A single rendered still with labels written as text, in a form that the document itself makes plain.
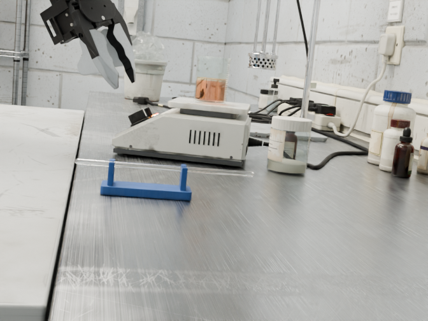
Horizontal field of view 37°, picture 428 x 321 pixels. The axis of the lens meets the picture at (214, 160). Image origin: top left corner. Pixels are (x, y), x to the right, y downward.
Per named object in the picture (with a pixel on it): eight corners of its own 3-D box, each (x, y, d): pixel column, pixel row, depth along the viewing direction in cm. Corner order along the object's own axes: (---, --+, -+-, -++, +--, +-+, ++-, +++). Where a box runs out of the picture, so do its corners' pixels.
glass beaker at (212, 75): (197, 102, 102) (201, 51, 101) (230, 106, 101) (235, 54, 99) (186, 105, 96) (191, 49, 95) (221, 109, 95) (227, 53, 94)
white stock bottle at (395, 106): (410, 165, 117) (421, 93, 115) (406, 170, 110) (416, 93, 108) (370, 159, 119) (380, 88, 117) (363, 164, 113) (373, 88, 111)
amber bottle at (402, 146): (394, 177, 101) (402, 127, 100) (388, 173, 104) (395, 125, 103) (413, 179, 101) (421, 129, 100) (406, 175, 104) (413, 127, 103)
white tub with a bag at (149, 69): (121, 95, 213) (127, 30, 210) (165, 100, 214) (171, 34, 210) (116, 99, 199) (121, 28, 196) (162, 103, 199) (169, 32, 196)
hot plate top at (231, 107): (165, 107, 95) (166, 100, 95) (178, 102, 107) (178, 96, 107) (247, 115, 94) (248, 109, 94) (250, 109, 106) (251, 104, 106)
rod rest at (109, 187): (99, 195, 70) (102, 162, 70) (101, 188, 74) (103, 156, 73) (191, 201, 71) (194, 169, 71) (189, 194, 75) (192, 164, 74)
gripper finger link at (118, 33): (123, 86, 105) (92, 35, 103) (148, 72, 102) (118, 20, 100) (112, 93, 103) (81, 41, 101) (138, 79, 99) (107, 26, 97)
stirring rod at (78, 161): (74, 157, 71) (254, 171, 73) (74, 158, 71) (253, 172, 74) (74, 163, 71) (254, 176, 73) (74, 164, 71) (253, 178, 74)
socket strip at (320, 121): (319, 130, 162) (321, 113, 161) (276, 114, 200) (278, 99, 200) (340, 132, 163) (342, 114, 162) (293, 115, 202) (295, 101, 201)
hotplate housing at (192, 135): (109, 155, 97) (113, 101, 95) (129, 143, 109) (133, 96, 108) (258, 171, 95) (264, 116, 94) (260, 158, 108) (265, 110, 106)
